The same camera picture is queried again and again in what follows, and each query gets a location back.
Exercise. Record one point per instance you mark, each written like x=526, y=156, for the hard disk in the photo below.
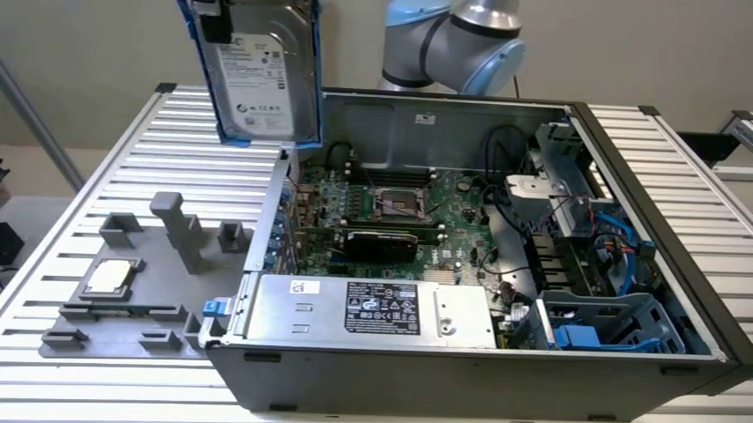
x=264, y=88
x=577, y=339

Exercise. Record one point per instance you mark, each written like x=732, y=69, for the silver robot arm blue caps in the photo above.
x=470, y=44

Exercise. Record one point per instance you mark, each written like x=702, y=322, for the grey blue disk bay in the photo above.
x=617, y=304

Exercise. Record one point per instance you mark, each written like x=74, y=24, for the grey metal pole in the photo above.
x=35, y=128

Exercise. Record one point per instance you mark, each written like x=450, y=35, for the CPU socket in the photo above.
x=399, y=202

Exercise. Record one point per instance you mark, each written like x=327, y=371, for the grey parts rack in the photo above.
x=164, y=269

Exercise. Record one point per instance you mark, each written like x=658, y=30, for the black graphics card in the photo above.
x=379, y=247

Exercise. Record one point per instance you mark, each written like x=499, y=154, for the silver CPU chip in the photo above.
x=111, y=277

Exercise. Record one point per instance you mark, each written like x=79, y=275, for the blue case latch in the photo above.
x=215, y=307

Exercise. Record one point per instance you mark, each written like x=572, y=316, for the green motherboard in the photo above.
x=465, y=238

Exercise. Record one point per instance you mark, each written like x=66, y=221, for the silver drive cage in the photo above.
x=558, y=145

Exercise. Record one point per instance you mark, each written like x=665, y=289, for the green RAM stick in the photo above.
x=126, y=312

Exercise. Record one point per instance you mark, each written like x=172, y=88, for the silver power supply unit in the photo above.
x=323, y=308

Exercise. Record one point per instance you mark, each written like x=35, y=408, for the open black PC case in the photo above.
x=470, y=379

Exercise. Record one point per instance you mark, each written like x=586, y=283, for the grey fan duct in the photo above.
x=526, y=187

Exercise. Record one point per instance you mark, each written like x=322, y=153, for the black box beside frame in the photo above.
x=706, y=147

